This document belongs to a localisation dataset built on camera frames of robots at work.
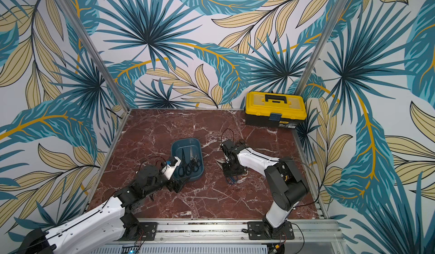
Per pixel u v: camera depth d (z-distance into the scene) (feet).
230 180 2.88
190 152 3.20
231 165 2.49
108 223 1.67
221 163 3.12
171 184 2.27
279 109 3.28
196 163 3.08
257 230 2.40
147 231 2.46
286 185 1.52
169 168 2.20
